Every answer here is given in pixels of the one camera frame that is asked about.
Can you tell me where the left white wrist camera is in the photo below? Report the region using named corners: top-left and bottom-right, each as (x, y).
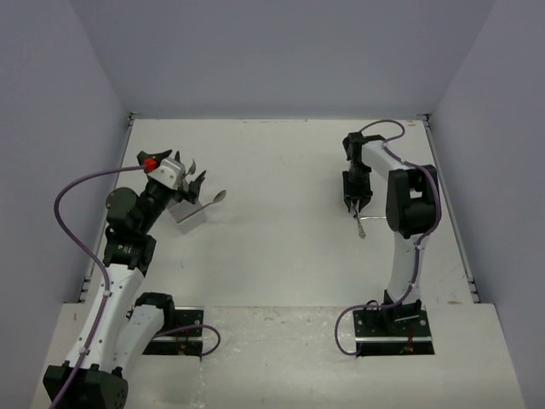
top-left (147, 158), bottom-right (186, 190)

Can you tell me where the right corner metal bracket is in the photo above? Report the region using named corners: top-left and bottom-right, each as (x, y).
top-left (416, 113), bottom-right (431, 128)

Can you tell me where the large steel spoon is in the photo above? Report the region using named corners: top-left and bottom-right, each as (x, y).
top-left (178, 189), bottom-right (227, 223)

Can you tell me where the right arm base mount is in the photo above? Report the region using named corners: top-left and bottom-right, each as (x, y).
top-left (334, 300), bottom-right (435, 358)

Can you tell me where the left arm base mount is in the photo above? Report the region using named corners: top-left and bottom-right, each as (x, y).
top-left (143, 306), bottom-right (221, 359)

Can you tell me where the small ornate steel spoon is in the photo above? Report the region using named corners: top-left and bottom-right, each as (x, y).
top-left (354, 207), bottom-right (366, 239)

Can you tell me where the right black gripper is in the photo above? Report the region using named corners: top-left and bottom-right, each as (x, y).
top-left (344, 164), bottom-right (374, 210)

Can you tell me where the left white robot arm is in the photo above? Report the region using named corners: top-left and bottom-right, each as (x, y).
top-left (43, 150), bottom-right (205, 408)

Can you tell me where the corner metal bracket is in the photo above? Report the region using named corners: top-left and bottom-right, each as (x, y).
top-left (128, 112), bottom-right (141, 128)
top-left (416, 113), bottom-right (431, 128)

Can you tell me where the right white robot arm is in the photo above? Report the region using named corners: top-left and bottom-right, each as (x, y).
top-left (342, 132), bottom-right (442, 335)

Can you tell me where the crosswise steel spoon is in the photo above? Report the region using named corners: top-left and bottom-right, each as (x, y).
top-left (359, 216), bottom-right (387, 221)

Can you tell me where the left corner metal bracket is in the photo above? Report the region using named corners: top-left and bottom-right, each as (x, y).
top-left (128, 112), bottom-right (141, 128)

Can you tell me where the clear plastic utensil container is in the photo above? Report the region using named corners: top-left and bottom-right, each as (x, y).
top-left (167, 200), bottom-right (207, 234)

